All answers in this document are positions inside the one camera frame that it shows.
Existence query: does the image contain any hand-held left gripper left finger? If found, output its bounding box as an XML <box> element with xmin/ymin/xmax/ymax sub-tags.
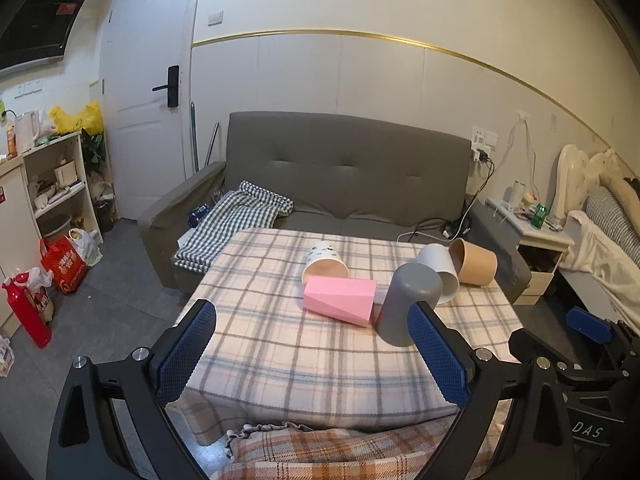
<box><xmin>46</xmin><ymin>298</ymin><xmax>218</xmax><ymax>480</ymax></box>

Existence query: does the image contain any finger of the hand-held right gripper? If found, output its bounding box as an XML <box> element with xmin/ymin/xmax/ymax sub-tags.
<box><xmin>566</xmin><ymin>306</ymin><xmax>637</xmax><ymax>368</ymax></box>
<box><xmin>508</xmin><ymin>327</ymin><xmax>583</xmax><ymax>378</ymax></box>

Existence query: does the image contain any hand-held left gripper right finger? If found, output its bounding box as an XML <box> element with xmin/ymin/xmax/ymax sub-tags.
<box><xmin>406</xmin><ymin>301</ymin><xmax>579</xmax><ymax>480</ymax></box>

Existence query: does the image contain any pink cup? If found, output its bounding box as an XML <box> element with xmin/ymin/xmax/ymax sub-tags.
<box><xmin>303</xmin><ymin>276</ymin><xmax>377</xmax><ymax>328</ymax></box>

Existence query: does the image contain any dark grey cup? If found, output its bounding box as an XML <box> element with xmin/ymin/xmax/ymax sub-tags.
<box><xmin>376</xmin><ymin>262</ymin><xmax>444</xmax><ymax>347</ymax></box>

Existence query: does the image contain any plain white cup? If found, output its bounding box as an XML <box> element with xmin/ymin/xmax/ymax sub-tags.
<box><xmin>416</xmin><ymin>243</ymin><xmax>460</xmax><ymax>306</ymax></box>

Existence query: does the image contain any brown paper cup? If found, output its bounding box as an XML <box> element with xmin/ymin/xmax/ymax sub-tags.
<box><xmin>448</xmin><ymin>238</ymin><xmax>498</xmax><ymax>287</ymax></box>

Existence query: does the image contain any white printed cup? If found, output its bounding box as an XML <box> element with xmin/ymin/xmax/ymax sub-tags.
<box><xmin>301</xmin><ymin>241</ymin><xmax>350</xmax><ymax>285</ymax></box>

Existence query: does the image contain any white bed blanket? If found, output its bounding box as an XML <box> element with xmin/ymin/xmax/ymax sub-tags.
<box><xmin>556</xmin><ymin>209</ymin><xmax>640</xmax><ymax>306</ymax></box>

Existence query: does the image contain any white nightstand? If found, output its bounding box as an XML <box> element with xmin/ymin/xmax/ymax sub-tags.
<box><xmin>484</xmin><ymin>197</ymin><xmax>576</xmax><ymax>307</ymax></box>

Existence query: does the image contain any grey checked pillow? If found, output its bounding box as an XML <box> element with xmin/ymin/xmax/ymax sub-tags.
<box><xmin>584</xmin><ymin>186</ymin><xmax>640</xmax><ymax>253</ymax></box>

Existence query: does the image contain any pale plaid tablecloth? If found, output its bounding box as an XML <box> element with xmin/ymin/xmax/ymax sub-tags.
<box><xmin>165</xmin><ymin>227</ymin><xmax>526</xmax><ymax>448</ymax></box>

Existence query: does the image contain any blue small object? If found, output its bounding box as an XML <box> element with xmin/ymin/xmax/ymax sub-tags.
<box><xmin>187</xmin><ymin>203</ymin><xmax>214</xmax><ymax>226</ymax></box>

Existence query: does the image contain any green checked cloth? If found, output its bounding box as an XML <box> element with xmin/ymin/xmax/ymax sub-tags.
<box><xmin>173</xmin><ymin>180</ymin><xmax>295</xmax><ymax>275</ymax></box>

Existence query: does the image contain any white plastic bag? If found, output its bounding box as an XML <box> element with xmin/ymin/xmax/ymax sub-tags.
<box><xmin>67</xmin><ymin>228</ymin><xmax>104</xmax><ymax>267</ymax></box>

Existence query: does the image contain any cream bed headboard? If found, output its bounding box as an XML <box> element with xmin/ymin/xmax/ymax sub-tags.
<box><xmin>550</xmin><ymin>143</ymin><xmax>640</xmax><ymax>226</ymax></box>

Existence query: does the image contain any orange plaid blanket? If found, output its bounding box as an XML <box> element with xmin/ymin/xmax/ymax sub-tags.
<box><xmin>224</xmin><ymin>410</ymin><xmax>507</xmax><ymax>480</ymax></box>

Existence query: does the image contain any red paper bag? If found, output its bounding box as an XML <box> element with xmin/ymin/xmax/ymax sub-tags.
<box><xmin>40</xmin><ymin>236</ymin><xmax>90</xmax><ymax>295</ymax></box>

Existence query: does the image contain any red fire extinguisher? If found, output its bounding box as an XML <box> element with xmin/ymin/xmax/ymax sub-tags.
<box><xmin>1</xmin><ymin>271</ymin><xmax>53</xmax><ymax>350</ymax></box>

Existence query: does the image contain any grey plastic basin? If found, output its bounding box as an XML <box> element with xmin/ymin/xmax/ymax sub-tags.
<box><xmin>37</xmin><ymin>213</ymin><xmax>74</xmax><ymax>239</ymax></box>

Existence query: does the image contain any white door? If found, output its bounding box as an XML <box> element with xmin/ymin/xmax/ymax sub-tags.
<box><xmin>98</xmin><ymin>0</ymin><xmax>199</xmax><ymax>222</ymax></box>

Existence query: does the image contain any metal stick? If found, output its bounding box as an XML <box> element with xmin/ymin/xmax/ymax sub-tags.
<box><xmin>204</xmin><ymin>121</ymin><xmax>221</xmax><ymax>168</ymax></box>

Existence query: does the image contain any cream open shelf unit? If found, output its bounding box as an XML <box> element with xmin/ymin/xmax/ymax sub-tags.
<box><xmin>22</xmin><ymin>132</ymin><xmax>104</xmax><ymax>256</ymax></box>

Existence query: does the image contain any grey sofa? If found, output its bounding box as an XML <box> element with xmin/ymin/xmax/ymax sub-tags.
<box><xmin>137</xmin><ymin>111</ymin><xmax>533</xmax><ymax>306</ymax></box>

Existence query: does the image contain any white cabinet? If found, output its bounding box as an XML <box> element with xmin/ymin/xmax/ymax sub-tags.
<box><xmin>0</xmin><ymin>155</ymin><xmax>45</xmax><ymax>283</ymax></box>

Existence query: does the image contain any green mop stick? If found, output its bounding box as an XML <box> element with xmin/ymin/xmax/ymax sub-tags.
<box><xmin>188</xmin><ymin>101</ymin><xmax>201</xmax><ymax>172</ymax></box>

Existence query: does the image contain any green houseplant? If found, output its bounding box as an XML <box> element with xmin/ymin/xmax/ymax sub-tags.
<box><xmin>80</xmin><ymin>129</ymin><xmax>107</xmax><ymax>173</ymax></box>

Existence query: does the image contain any yellow plastic bag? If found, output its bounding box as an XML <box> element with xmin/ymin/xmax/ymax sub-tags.
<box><xmin>48</xmin><ymin>100</ymin><xmax>104</xmax><ymax>136</ymax></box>

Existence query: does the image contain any white electric kettle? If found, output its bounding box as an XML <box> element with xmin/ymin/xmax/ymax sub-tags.
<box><xmin>15</xmin><ymin>110</ymin><xmax>42</xmax><ymax>154</ymax></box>

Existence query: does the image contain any black range hood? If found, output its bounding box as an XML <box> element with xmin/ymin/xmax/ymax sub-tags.
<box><xmin>0</xmin><ymin>0</ymin><xmax>97</xmax><ymax>70</ymax></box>

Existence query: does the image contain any black power cable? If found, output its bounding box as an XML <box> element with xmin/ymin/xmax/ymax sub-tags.
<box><xmin>397</xmin><ymin>157</ymin><xmax>496</xmax><ymax>243</ymax></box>

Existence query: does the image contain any white hanging cable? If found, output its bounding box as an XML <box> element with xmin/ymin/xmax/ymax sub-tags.
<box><xmin>500</xmin><ymin>114</ymin><xmax>540</xmax><ymax>206</ymax></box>

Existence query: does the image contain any black door lock handle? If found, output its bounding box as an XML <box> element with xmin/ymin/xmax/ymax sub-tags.
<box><xmin>152</xmin><ymin>65</ymin><xmax>180</xmax><ymax>108</ymax></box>

